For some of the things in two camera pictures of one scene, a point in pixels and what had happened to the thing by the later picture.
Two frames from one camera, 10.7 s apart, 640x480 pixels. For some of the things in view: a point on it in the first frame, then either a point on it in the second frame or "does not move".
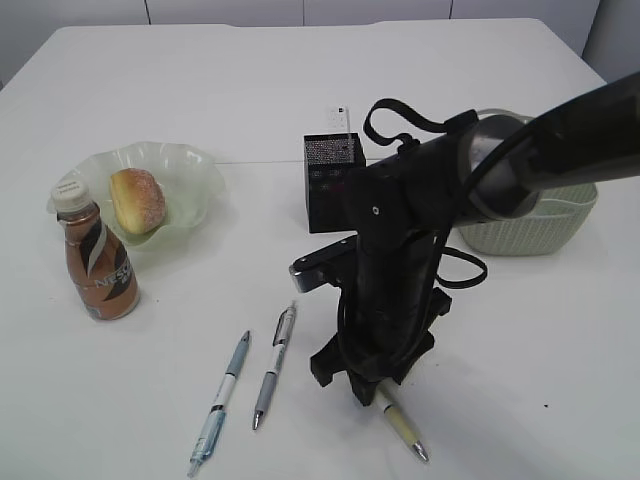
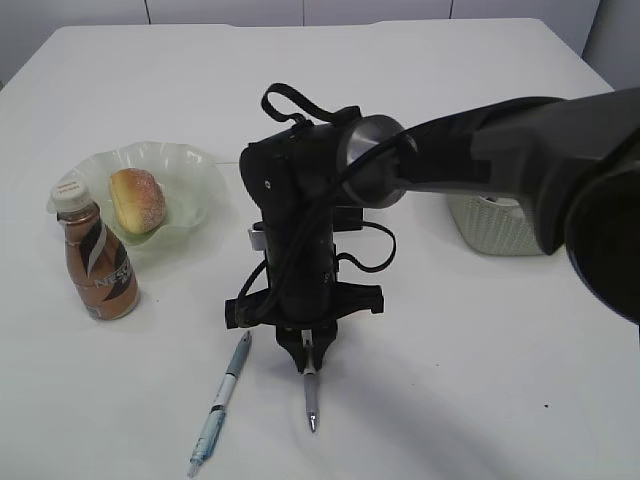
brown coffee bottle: x=99 y=265 does not move
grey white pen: x=280 y=341 → x=310 y=374
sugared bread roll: x=138 y=199 does not move
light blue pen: x=217 y=413 does not move
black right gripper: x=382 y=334 → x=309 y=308
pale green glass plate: x=193 y=182 does not move
